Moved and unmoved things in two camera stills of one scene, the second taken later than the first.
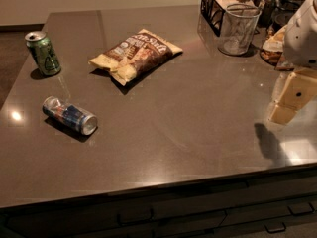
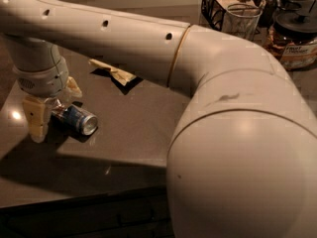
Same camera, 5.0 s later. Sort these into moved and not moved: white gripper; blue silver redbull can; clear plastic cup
Moved: white gripper
Not moved: blue silver redbull can; clear plastic cup
